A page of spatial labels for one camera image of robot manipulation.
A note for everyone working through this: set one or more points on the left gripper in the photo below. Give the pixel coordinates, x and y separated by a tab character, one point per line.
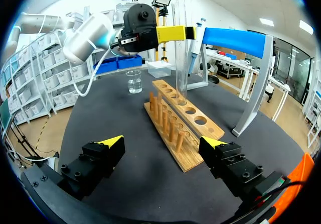
138	20

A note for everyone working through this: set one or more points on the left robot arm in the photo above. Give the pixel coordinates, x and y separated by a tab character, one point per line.
85	40

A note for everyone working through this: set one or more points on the clear glass test tube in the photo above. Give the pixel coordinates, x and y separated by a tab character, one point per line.
181	83

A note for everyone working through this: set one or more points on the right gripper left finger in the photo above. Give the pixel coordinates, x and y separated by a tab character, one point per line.
100	158

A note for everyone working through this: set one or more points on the wooden test tube rack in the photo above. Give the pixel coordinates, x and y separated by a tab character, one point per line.
175	138

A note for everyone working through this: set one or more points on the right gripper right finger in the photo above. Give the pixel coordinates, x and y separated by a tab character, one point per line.
225	161

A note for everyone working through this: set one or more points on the clear plastic box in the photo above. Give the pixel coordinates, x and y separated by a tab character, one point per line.
159	70

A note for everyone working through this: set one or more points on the glass beaker with water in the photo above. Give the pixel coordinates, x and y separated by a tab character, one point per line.
134	83

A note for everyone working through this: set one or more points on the grey stand with blue panel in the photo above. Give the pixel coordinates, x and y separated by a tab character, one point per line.
235	39

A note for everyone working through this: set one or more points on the white and grey pipette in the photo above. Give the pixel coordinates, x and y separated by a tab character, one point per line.
195	45

